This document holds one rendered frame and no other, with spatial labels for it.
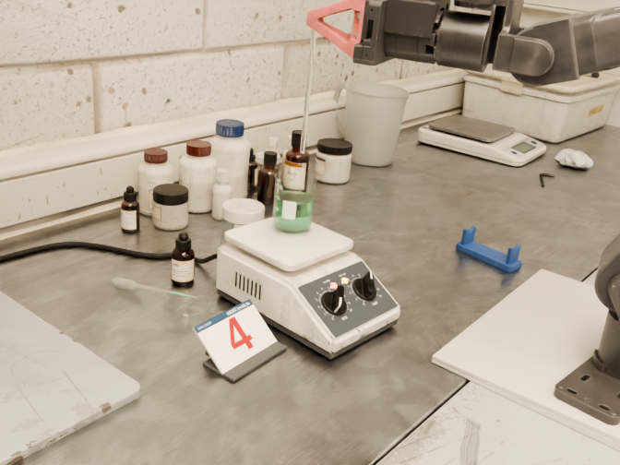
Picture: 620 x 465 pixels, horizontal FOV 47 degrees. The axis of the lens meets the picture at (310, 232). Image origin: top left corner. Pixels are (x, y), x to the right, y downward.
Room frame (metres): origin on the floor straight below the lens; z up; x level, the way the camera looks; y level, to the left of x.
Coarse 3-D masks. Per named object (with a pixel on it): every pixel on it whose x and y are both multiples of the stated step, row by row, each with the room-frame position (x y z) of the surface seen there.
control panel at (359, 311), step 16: (336, 272) 0.77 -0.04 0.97; (352, 272) 0.78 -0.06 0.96; (304, 288) 0.72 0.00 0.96; (320, 288) 0.73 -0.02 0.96; (352, 288) 0.76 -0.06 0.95; (320, 304) 0.71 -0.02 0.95; (352, 304) 0.73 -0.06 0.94; (368, 304) 0.75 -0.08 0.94; (384, 304) 0.76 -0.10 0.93; (336, 320) 0.70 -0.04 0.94; (352, 320) 0.71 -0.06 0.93; (368, 320) 0.72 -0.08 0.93; (336, 336) 0.68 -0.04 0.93
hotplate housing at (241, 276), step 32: (224, 256) 0.79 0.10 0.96; (256, 256) 0.78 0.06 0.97; (352, 256) 0.81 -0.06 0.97; (224, 288) 0.79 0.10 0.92; (256, 288) 0.75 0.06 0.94; (288, 288) 0.72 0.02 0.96; (384, 288) 0.78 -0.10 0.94; (288, 320) 0.72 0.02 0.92; (320, 320) 0.69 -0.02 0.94; (384, 320) 0.74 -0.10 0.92; (320, 352) 0.69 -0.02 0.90
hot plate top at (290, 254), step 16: (256, 224) 0.84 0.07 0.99; (240, 240) 0.78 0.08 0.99; (256, 240) 0.79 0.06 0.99; (272, 240) 0.79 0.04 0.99; (288, 240) 0.80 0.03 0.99; (304, 240) 0.80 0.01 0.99; (320, 240) 0.81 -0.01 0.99; (336, 240) 0.81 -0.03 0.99; (272, 256) 0.75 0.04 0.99; (288, 256) 0.75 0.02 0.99; (304, 256) 0.76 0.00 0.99; (320, 256) 0.76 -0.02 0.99
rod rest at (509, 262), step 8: (464, 232) 1.02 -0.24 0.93; (472, 232) 1.03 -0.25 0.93; (464, 240) 1.02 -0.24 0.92; (472, 240) 1.04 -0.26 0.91; (456, 248) 1.02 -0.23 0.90; (464, 248) 1.01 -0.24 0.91; (472, 248) 1.01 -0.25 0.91; (480, 248) 1.01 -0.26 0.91; (488, 248) 1.02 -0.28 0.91; (512, 248) 0.97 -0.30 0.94; (480, 256) 0.99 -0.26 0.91; (488, 256) 0.99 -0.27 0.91; (496, 256) 0.99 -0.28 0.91; (504, 256) 0.99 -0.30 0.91; (512, 256) 0.97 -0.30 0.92; (496, 264) 0.97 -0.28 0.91; (504, 264) 0.96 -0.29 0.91; (512, 264) 0.97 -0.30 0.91; (520, 264) 0.98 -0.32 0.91
